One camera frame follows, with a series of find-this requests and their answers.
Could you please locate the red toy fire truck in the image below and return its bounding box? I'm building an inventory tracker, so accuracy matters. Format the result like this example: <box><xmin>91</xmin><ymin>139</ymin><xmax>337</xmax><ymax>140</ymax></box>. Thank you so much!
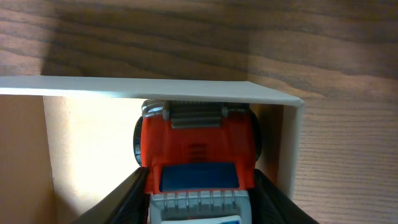
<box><xmin>134</xmin><ymin>100</ymin><xmax>262</xmax><ymax>223</ymax></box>

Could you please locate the white cardboard box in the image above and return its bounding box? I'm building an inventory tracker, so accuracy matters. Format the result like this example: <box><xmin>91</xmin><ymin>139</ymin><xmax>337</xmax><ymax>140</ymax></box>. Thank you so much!
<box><xmin>1</xmin><ymin>76</ymin><xmax>304</xmax><ymax>223</ymax></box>

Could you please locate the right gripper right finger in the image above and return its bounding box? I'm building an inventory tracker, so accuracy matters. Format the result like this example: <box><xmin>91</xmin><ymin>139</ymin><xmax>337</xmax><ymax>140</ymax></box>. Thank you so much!
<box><xmin>248</xmin><ymin>169</ymin><xmax>318</xmax><ymax>224</ymax></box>

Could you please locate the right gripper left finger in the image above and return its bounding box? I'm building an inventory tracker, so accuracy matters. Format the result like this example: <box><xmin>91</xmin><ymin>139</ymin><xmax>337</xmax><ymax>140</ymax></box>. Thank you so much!
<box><xmin>72</xmin><ymin>167</ymin><xmax>149</xmax><ymax>224</ymax></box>

